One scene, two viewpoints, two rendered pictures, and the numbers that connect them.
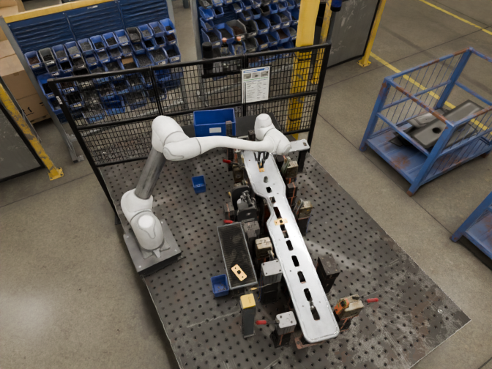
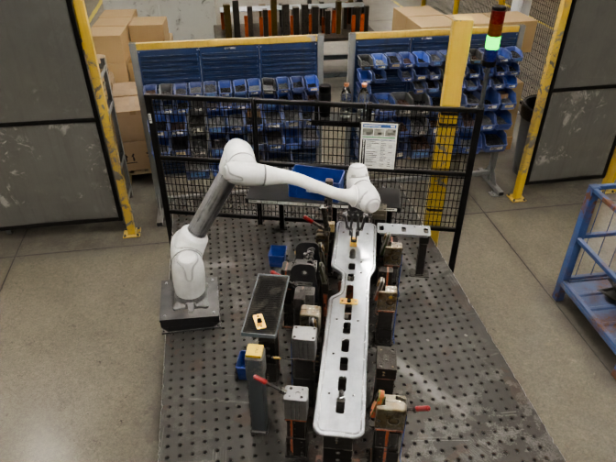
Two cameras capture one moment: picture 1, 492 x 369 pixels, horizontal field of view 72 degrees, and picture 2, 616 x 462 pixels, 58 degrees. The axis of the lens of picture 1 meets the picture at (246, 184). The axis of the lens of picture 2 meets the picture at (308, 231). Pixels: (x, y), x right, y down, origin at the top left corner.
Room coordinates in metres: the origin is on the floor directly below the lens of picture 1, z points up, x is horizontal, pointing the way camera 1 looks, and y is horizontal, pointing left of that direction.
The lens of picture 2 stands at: (-0.70, -0.72, 2.72)
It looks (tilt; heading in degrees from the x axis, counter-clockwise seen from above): 35 degrees down; 21
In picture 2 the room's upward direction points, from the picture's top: straight up
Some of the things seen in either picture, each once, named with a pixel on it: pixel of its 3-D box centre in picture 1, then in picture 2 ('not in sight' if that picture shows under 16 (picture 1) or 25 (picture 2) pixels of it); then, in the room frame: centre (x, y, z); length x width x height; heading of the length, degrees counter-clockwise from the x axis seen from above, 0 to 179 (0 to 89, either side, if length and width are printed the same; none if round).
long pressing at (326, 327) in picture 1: (282, 224); (350, 305); (1.15, -0.23, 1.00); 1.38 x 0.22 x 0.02; 14
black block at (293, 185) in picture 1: (290, 198); (383, 291); (1.47, -0.32, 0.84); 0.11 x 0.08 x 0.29; 104
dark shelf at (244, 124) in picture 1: (220, 130); (323, 195); (1.99, 0.19, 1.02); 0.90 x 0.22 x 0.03; 104
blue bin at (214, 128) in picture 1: (214, 123); (316, 183); (1.98, 0.24, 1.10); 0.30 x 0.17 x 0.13; 96
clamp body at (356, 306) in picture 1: (343, 314); (388, 432); (0.64, -0.54, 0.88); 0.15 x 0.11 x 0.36; 104
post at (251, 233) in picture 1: (250, 250); (300, 328); (1.02, -0.03, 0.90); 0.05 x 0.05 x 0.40; 14
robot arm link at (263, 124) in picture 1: (264, 127); (357, 180); (1.61, -0.11, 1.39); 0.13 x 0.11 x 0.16; 35
